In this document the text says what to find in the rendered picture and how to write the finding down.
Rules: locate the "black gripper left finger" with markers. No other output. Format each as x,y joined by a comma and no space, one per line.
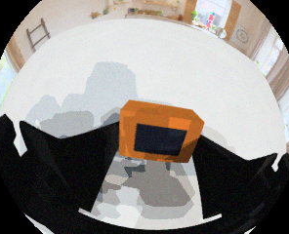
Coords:
80,161

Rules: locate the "orange block with dark square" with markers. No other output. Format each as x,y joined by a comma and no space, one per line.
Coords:
158,132

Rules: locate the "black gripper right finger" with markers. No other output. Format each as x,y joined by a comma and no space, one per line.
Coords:
222,175

